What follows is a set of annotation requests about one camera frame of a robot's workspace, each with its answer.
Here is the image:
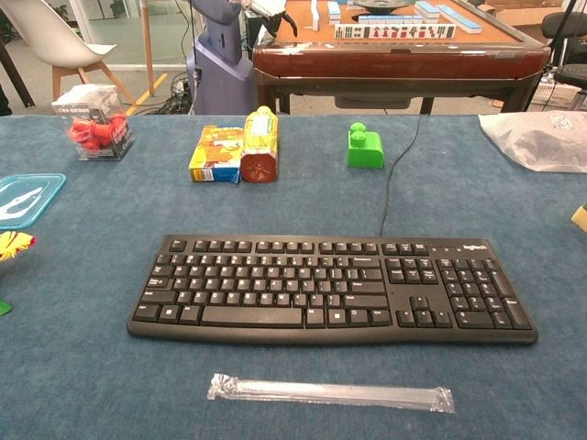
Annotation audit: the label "teal plastic container lid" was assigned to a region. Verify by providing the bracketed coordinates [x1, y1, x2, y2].
[0, 172, 67, 230]

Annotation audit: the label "face-up mahjong tile row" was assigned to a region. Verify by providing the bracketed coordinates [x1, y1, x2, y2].
[333, 23, 458, 40]

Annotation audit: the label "clear box with red parts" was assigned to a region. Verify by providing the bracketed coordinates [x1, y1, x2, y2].
[50, 84, 137, 162]

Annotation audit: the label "office chair base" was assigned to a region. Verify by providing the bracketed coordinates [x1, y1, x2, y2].
[541, 10, 587, 41]

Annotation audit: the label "clear wrapped straw packet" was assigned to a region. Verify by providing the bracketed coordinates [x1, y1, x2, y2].
[205, 373, 456, 414]

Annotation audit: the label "wooden pole leg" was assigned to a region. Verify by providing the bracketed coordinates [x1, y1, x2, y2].
[139, 0, 157, 97]

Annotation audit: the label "black keyboard cable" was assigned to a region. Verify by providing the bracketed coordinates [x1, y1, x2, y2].
[378, 114, 424, 238]

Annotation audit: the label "black floor cable tangle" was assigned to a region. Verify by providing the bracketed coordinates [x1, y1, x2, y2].
[158, 72, 193, 116]

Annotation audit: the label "brown mahjong table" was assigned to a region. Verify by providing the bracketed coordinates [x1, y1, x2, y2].
[251, 0, 551, 115]

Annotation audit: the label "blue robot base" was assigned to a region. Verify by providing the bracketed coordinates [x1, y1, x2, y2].
[185, 0, 254, 116]

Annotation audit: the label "white plastic basket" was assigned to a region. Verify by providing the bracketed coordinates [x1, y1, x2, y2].
[534, 82, 587, 111]

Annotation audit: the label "green toy block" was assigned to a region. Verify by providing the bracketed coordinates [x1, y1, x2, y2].
[347, 121, 385, 170]

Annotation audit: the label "blue-backed mahjong tile row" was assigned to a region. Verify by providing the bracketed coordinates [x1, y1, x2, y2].
[358, 14, 426, 26]

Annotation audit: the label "white translucent plastic bag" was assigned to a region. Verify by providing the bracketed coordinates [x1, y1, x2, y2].
[478, 111, 587, 174]

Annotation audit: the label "black Logitech keyboard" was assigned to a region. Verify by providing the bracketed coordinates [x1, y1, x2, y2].
[127, 234, 539, 346]

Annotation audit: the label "orange juice bottle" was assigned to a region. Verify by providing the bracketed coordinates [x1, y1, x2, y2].
[239, 105, 280, 184]

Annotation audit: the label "white chair wooden legs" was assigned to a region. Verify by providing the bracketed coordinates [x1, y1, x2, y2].
[0, 0, 138, 106]

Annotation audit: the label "green yellow sponge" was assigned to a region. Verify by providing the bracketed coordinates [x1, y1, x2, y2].
[570, 201, 587, 235]

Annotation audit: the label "black tripod stand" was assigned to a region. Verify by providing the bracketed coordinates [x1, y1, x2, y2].
[548, 0, 580, 70]

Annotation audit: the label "colourful feather shuttlecock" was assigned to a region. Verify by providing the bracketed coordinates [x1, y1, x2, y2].
[0, 230, 37, 316]

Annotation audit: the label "yellow cardboard snack box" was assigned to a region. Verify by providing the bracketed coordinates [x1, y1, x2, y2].
[188, 126, 247, 184]

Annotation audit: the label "blue carpet table cover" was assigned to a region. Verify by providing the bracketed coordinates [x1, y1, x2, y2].
[0, 113, 587, 440]

